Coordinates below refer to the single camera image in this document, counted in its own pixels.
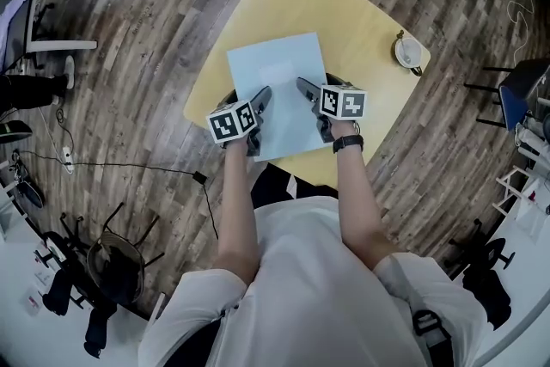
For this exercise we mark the person's left forearm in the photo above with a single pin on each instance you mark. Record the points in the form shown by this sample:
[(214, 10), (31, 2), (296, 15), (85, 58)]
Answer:
[(236, 219)]

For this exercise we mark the round wicker chair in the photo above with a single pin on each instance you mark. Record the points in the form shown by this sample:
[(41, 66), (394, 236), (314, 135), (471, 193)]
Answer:
[(116, 262)]

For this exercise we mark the person's white shirt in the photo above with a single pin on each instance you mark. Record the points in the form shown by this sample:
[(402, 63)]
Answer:
[(313, 292)]

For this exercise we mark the person's dark trousers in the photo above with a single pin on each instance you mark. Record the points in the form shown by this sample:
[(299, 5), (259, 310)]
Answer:
[(270, 187)]

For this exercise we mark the person's right forearm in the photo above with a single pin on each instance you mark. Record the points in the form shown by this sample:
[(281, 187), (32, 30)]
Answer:
[(361, 210)]

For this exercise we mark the black office chair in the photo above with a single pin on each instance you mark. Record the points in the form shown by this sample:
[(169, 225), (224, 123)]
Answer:
[(485, 270)]

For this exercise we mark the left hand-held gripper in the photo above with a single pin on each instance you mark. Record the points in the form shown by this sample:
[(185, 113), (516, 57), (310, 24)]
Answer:
[(230, 122)]

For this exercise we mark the blue chair with black legs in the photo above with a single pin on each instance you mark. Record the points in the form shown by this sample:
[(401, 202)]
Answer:
[(522, 94)]

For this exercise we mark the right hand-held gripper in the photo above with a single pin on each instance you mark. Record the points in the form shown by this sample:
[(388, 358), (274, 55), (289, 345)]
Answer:
[(344, 103)]

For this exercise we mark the light blue sheet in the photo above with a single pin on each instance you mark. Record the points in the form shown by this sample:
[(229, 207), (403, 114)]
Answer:
[(275, 60)]

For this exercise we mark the purple cloth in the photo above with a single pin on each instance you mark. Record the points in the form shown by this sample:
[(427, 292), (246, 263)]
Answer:
[(10, 8)]

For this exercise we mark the black wristwatch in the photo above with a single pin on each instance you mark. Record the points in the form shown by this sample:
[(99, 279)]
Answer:
[(348, 142)]

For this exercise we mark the white wooden shelf frame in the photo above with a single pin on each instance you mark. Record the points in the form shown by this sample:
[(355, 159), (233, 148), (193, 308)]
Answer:
[(515, 189)]

